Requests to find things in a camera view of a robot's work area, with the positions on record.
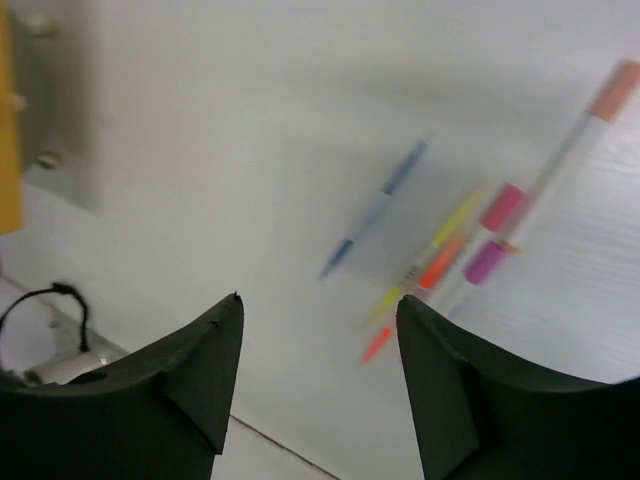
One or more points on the blue clear pen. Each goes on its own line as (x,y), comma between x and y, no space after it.
(378,205)

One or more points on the peach cap white pen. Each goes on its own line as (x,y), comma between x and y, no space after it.
(579,143)

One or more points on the cylindrical beige drawer container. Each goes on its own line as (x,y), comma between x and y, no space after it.
(58,98)

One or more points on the orange clear pen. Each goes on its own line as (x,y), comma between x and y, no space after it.
(425,283)

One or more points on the yellow clear pen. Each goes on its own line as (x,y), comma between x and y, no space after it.
(451,224)

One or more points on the purple cap white pen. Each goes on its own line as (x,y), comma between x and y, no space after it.
(474,275)

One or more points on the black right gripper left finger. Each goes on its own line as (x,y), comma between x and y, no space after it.
(161,412)

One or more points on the pink cap white pen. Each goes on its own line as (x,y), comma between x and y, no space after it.
(504,204)

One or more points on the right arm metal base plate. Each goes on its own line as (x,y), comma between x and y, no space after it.
(46,336)

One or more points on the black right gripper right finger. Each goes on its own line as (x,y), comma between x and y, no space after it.
(481,412)

